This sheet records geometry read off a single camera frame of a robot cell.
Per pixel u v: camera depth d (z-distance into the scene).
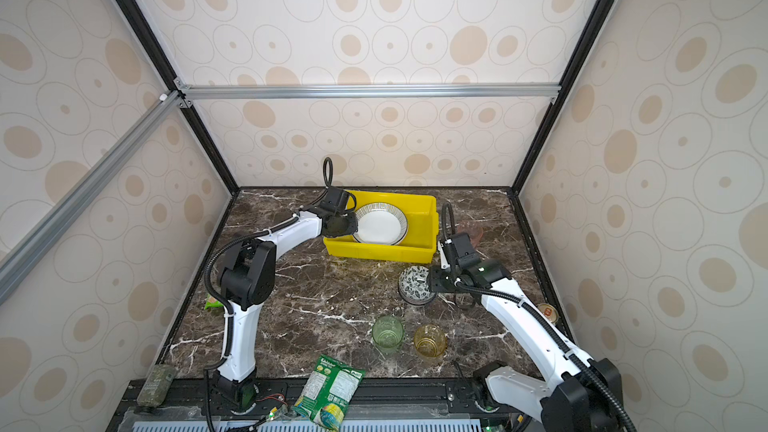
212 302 0.88
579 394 0.38
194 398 0.74
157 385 0.73
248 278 0.56
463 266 0.60
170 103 0.85
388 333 0.83
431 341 0.82
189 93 0.91
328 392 0.73
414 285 0.90
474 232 1.12
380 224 1.09
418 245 1.02
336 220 0.85
